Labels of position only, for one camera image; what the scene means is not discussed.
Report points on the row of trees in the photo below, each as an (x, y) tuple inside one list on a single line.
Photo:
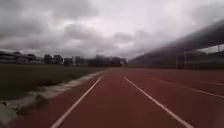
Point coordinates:
[(86, 60)]

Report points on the red running track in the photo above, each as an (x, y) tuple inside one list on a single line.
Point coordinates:
[(116, 103)]

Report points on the pale concrete kerb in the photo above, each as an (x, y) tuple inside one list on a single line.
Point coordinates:
[(50, 91)]

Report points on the grandstand with roof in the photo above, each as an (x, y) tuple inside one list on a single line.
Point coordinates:
[(190, 50)]

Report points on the grass field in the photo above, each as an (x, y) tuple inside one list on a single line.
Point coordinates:
[(33, 78)]

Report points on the low building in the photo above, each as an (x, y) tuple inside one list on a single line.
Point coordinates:
[(18, 58)]

